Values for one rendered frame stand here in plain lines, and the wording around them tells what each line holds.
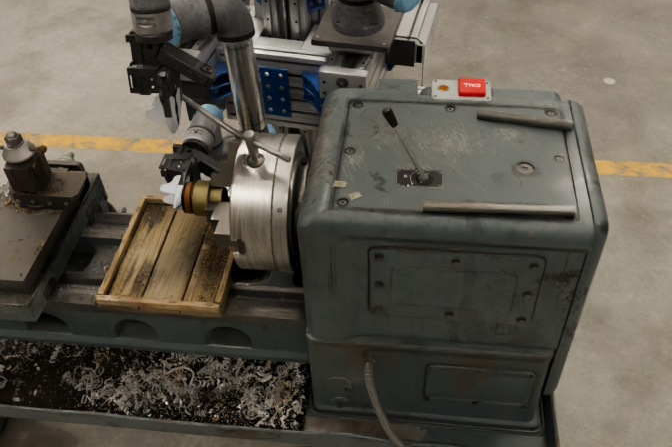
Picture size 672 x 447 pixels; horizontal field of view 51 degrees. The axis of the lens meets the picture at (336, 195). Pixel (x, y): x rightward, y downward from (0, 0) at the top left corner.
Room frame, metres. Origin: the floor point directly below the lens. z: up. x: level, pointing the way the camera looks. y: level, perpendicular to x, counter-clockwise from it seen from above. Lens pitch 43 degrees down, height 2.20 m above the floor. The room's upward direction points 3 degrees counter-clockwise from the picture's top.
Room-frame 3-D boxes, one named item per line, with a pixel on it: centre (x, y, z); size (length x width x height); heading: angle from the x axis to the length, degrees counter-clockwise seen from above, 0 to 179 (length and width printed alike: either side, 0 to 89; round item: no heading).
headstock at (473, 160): (1.14, -0.24, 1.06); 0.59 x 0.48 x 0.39; 82
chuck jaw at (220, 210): (1.10, 0.24, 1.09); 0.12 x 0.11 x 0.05; 172
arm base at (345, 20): (1.82, -0.09, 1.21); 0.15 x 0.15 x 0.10
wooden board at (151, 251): (1.22, 0.40, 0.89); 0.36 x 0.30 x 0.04; 172
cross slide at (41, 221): (1.29, 0.78, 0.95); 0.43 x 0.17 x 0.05; 172
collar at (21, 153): (1.35, 0.77, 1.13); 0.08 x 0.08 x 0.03
